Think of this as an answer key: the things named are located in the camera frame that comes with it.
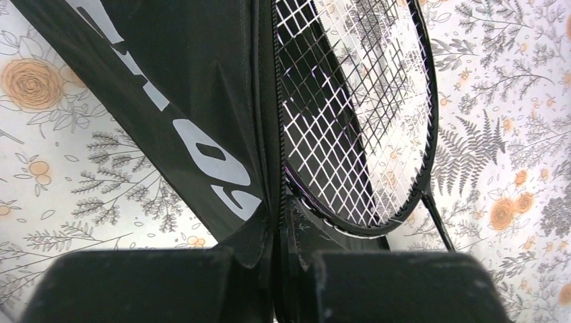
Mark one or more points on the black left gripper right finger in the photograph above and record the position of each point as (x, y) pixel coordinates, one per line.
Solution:
(321, 282)

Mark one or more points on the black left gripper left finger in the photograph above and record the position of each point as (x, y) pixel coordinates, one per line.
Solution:
(226, 283)

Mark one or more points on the black badminton racket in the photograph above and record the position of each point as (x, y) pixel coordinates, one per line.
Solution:
(358, 86)

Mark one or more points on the black Crossway racket bag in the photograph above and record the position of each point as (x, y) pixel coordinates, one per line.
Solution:
(193, 84)

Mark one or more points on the floral table mat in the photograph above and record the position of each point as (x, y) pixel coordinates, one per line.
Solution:
(72, 180)

